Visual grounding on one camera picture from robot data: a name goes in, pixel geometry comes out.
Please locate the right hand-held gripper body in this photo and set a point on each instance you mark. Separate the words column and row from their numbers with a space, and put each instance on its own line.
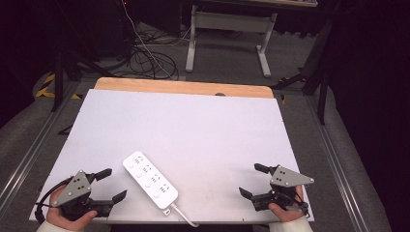
column 281, row 188

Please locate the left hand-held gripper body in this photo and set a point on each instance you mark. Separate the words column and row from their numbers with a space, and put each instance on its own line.
column 74, row 190

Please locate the black metal stand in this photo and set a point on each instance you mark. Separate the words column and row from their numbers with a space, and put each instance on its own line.
column 311, row 67
column 69, row 61

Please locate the white table board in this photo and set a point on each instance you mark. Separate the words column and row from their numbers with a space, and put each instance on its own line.
column 180, row 141

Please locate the wooden table top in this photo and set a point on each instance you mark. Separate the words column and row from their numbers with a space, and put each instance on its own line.
column 183, row 87

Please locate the person's left hand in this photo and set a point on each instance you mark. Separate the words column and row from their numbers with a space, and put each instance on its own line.
column 69, row 215

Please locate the person's right hand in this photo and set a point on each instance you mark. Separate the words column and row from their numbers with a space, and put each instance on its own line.
column 287, row 211

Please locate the white power strip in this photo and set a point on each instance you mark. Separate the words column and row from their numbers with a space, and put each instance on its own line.
column 150, row 179

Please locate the white metal desk frame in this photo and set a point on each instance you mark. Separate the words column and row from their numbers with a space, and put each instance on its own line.
column 230, row 35

